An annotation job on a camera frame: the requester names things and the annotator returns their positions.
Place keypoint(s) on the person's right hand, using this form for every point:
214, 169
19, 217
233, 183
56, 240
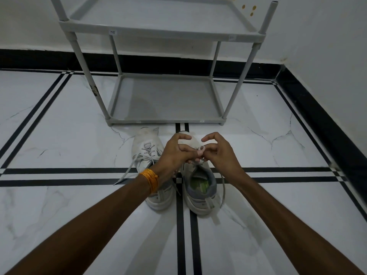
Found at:
223, 157

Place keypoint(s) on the person's left hand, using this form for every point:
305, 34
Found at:
169, 158

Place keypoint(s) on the person's right thumb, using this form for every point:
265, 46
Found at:
210, 145

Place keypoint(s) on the person's right forearm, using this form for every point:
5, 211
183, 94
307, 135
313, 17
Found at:
286, 226

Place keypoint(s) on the person's left forearm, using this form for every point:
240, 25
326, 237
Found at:
94, 223

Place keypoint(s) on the white grey sneaker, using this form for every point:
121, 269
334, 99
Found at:
199, 183
146, 140

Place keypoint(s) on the grey plastic shoe rack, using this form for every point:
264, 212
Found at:
166, 97

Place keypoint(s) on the orange bangles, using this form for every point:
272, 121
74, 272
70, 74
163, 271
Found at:
149, 180

